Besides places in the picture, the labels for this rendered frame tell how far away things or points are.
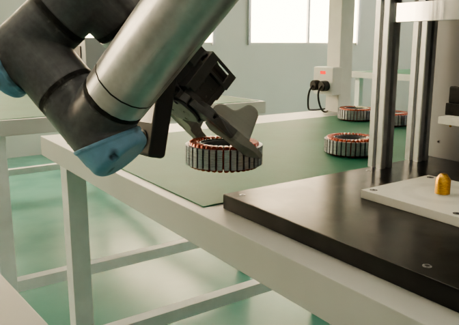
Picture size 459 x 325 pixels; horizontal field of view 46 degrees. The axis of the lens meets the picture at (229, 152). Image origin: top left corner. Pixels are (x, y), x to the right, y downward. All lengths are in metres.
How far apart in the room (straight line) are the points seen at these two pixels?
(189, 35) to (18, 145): 4.60
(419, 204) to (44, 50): 0.48
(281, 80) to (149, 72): 5.86
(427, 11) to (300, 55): 5.71
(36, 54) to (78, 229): 0.86
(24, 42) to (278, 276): 0.39
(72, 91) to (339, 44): 1.30
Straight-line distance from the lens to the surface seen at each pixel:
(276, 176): 0.94
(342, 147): 1.11
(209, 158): 0.73
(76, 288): 1.50
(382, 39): 0.94
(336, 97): 1.82
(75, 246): 1.46
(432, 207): 0.70
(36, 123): 1.81
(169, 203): 0.82
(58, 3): 0.65
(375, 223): 0.66
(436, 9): 0.88
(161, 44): 0.53
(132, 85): 0.56
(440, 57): 1.06
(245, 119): 0.72
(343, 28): 1.82
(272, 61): 6.29
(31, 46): 0.65
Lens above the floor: 0.98
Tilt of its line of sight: 11 degrees down
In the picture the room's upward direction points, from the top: straight up
